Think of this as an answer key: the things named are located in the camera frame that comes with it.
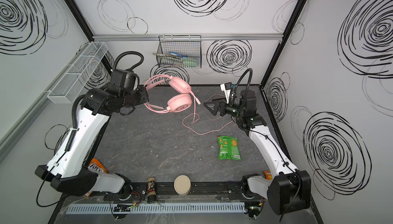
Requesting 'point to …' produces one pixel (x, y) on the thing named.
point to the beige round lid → (182, 185)
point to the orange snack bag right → (267, 175)
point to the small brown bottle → (151, 194)
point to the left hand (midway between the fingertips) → (148, 94)
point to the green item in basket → (190, 61)
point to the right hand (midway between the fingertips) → (207, 103)
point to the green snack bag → (228, 148)
